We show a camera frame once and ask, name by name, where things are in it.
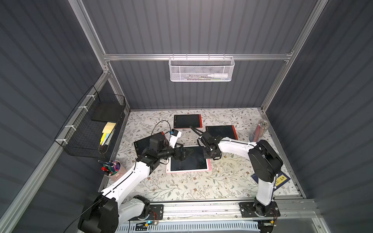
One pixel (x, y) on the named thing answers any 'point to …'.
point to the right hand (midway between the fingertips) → (208, 155)
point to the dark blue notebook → (282, 178)
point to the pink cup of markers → (110, 168)
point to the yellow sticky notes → (108, 129)
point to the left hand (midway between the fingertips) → (189, 150)
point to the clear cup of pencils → (260, 130)
